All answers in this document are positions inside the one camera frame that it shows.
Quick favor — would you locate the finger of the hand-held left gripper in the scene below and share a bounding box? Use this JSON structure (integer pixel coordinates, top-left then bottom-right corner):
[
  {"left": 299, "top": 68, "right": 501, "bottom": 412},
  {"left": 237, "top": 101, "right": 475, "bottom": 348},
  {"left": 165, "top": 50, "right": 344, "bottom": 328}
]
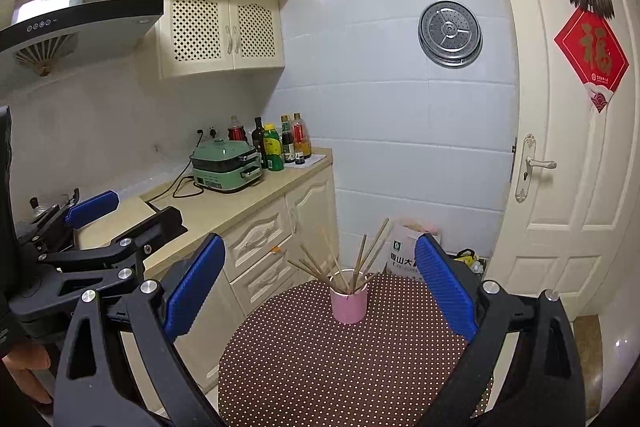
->
[
  {"left": 36, "top": 206, "right": 189, "bottom": 299},
  {"left": 16, "top": 189, "right": 121, "bottom": 256}
]

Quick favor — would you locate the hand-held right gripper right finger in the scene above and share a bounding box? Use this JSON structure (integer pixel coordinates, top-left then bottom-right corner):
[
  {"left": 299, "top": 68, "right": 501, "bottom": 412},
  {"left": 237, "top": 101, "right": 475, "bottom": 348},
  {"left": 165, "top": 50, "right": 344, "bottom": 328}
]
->
[{"left": 414, "top": 233, "right": 587, "bottom": 427}]

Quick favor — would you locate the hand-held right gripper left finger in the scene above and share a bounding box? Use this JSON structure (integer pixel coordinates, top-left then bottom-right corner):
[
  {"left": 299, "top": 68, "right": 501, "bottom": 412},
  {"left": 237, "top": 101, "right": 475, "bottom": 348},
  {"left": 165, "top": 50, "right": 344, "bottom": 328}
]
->
[{"left": 52, "top": 232, "right": 227, "bottom": 427}]

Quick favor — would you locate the bunch of chopsticks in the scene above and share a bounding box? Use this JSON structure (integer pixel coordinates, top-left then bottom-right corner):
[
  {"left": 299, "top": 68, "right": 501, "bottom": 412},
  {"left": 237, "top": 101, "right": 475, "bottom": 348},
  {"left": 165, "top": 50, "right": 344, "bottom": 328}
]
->
[{"left": 287, "top": 217, "right": 391, "bottom": 294}]

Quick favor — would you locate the pink cup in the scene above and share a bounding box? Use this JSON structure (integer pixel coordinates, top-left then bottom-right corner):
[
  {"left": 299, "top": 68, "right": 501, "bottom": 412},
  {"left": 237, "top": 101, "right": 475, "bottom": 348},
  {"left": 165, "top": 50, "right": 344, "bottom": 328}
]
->
[{"left": 330, "top": 271, "right": 370, "bottom": 324}]

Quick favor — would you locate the person's left hand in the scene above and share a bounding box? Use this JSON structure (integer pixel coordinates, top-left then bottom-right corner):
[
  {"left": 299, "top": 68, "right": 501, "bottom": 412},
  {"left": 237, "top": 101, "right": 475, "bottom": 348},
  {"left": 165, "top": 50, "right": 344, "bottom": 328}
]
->
[{"left": 0, "top": 349, "right": 53, "bottom": 405}]

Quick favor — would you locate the open box on floor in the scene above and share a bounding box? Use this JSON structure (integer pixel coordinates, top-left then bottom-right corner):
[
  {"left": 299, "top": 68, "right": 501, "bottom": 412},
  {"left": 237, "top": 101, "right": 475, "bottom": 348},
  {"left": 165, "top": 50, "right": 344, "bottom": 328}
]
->
[{"left": 452, "top": 248, "right": 485, "bottom": 278}]

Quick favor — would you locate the white paper bag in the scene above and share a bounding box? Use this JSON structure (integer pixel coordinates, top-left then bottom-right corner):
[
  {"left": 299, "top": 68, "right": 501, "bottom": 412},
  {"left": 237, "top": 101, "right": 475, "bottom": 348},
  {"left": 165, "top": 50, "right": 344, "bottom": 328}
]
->
[{"left": 387, "top": 219, "right": 443, "bottom": 280}]

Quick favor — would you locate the green electric cooker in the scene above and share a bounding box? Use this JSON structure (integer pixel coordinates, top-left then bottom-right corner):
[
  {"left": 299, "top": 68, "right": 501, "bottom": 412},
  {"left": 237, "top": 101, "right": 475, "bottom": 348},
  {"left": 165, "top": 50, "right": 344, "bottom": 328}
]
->
[{"left": 190, "top": 138, "right": 264, "bottom": 194}]

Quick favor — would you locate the white panel door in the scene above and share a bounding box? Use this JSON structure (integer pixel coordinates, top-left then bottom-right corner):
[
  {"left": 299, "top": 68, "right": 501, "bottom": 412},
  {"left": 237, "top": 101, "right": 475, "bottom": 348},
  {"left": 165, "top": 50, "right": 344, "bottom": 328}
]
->
[{"left": 477, "top": 0, "right": 640, "bottom": 323}]

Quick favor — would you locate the cream base cabinet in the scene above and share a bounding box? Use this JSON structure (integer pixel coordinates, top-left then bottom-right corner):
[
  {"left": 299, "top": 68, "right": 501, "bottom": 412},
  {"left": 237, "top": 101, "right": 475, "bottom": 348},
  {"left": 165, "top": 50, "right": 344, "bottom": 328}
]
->
[{"left": 120, "top": 148, "right": 341, "bottom": 388}]

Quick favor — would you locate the brown dotted tablecloth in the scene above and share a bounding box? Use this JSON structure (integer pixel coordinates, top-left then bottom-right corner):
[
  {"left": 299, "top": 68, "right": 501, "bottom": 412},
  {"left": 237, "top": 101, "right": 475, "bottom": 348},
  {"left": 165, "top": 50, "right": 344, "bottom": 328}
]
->
[{"left": 217, "top": 272, "right": 496, "bottom": 427}]

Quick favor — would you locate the yellow green bottle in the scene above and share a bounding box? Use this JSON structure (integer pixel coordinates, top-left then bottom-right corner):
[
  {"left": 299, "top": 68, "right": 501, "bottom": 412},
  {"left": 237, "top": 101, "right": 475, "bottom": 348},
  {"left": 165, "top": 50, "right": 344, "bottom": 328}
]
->
[{"left": 263, "top": 123, "right": 284, "bottom": 172}]

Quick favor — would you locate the dark glass bottle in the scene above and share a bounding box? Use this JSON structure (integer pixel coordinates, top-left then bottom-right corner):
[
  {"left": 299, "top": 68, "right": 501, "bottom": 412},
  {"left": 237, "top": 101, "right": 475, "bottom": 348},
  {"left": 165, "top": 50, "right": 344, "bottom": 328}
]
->
[{"left": 251, "top": 117, "right": 268, "bottom": 168}]

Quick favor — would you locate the green capped sauce bottle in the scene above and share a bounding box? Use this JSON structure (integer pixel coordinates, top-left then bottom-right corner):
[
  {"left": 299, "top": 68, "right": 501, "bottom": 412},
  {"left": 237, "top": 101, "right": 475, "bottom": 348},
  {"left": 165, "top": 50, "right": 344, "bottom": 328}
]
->
[{"left": 280, "top": 115, "right": 296, "bottom": 164}]

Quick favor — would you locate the white paper sheet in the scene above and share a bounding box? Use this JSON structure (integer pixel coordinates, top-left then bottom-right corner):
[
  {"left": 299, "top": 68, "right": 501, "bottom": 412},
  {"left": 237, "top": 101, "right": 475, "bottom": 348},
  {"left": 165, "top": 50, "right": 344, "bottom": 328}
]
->
[{"left": 282, "top": 155, "right": 326, "bottom": 168}]

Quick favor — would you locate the red sauce bottle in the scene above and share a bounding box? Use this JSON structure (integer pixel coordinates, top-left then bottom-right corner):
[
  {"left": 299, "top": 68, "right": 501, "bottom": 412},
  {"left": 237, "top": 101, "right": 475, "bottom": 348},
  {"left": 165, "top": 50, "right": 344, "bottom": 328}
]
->
[{"left": 292, "top": 112, "right": 312, "bottom": 159}]

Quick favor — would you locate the black range hood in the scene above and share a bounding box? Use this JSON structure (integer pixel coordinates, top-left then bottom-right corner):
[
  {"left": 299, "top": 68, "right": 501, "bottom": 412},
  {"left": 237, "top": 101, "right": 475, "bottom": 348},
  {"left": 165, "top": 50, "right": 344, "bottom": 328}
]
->
[{"left": 0, "top": 0, "right": 166, "bottom": 78}]

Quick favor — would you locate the cream lattice door cabinet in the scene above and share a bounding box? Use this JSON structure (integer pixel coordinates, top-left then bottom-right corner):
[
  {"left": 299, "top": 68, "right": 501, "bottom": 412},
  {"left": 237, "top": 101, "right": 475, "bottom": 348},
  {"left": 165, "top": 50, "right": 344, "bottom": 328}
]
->
[{"left": 156, "top": 0, "right": 286, "bottom": 80}]

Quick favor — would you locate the red diamond door decoration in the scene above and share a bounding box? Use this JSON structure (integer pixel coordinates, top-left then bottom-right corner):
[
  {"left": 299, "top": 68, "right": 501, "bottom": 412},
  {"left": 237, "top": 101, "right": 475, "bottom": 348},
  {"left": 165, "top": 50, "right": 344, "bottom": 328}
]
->
[{"left": 553, "top": 8, "right": 630, "bottom": 114}]

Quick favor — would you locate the black power cord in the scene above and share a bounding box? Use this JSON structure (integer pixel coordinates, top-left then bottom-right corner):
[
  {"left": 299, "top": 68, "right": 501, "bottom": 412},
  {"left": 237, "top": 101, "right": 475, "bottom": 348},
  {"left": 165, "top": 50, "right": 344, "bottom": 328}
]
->
[{"left": 172, "top": 127, "right": 221, "bottom": 198}]

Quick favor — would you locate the metal door handle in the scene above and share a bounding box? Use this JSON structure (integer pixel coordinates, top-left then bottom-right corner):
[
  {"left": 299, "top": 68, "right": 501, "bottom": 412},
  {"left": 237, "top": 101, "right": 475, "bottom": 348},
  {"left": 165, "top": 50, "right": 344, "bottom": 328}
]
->
[{"left": 514, "top": 133, "right": 557, "bottom": 202}]

